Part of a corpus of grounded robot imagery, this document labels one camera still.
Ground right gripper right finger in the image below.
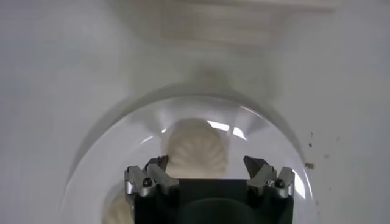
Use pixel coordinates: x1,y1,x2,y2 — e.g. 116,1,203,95
243,155,296,199

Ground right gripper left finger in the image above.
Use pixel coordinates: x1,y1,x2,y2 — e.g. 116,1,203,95
124,155,180,198

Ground white steamed baozi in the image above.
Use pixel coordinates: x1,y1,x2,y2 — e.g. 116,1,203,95
102,194,135,224
166,118,229,180

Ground white oval plate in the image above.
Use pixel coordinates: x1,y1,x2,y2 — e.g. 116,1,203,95
60,96,314,224

